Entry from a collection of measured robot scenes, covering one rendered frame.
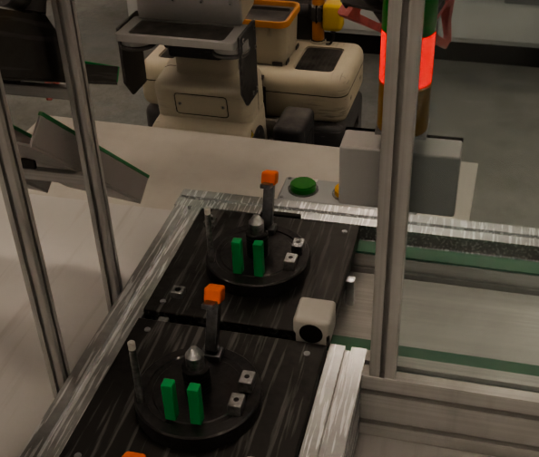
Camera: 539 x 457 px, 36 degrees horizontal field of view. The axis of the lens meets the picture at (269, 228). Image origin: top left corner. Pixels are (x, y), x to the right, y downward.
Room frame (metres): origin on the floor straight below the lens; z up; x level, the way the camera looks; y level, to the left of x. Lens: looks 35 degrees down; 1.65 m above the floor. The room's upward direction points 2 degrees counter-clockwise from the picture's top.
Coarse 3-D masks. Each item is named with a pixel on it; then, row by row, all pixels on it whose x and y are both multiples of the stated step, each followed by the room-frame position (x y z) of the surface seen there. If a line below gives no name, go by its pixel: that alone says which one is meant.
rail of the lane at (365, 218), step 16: (192, 192) 1.10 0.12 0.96; (208, 192) 1.10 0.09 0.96; (224, 208) 1.05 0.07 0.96; (240, 208) 1.05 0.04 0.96; (256, 208) 1.05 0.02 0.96; (288, 208) 1.05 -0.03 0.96; (304, 208) 1.04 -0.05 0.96; (320, 208) 1.04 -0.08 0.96; (336, 208) 1.04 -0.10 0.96; (352, 208) 1.04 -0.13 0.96; (352, 224) 1.00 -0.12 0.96; (368, 224) 0.99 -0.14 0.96; (368, 240) 0.99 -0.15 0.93
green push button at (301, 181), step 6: (294, 180) 1.10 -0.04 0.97; (300, 180) 1.10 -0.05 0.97; (306, 180) 1.10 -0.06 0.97; (312, 180) 1.10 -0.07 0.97; (294, 186) 1.09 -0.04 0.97; (300, 186) 1.09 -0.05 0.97; (306, 186) 1.09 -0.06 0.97; (312, 186) 1.09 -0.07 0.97; (294, 192) 1.08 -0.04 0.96; (300, 192) 1.08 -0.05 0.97; (306, 192) 1.08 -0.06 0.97; (312, 192) 1.08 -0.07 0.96
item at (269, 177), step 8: (264, 176) 0.96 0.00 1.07; (272, 176) 0.96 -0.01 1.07; (264, 184) 0.94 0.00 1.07; (272, 184) 0.95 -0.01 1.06; (264, 192) 0.96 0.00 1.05; (272, 192) 0.95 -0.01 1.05; (264, 200) 0.95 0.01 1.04; (272, 200) 0.95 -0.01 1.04; (264, 208) 0.95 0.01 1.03; (272, 208) 0.95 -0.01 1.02; (264, 216) 0.94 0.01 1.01; (272, 216) 0.95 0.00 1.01; (264, 224) 0.94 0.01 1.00; (272, 224) 0.94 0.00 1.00
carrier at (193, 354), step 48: (144, 336) 0.76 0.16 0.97; (192, 336) 0.76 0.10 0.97; (240, 336) 0.75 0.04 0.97; (144, 384) 0.66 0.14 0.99; (192, 384) 0.60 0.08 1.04; (240, 384) 0.64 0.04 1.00; (288, 384) 0.67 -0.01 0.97; (96, 432) 0.61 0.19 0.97; (144, 432) 0.61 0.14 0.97; (192, 432) 0.59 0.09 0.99; (240, 432) 0.60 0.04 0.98; (288, 432) 0.60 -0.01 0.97
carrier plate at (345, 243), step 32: (192, 224) 1.00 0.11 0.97; (224, 224) 0.99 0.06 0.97; (288, 224) 0.99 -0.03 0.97; (320, 224) 0.98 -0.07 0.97; (192, 256) 0.92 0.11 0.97; (320, 256) 0.91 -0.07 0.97; (352, 256) 0.91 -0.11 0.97; (160, 288) 0.85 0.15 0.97; (192, 288) 0.85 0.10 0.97; (320, 288) 0.84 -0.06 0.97; (192, 320) 0.79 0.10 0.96; (224, 320) 0.78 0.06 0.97; (256, 320) 0.78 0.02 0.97; (288, 320) 0.78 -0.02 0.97
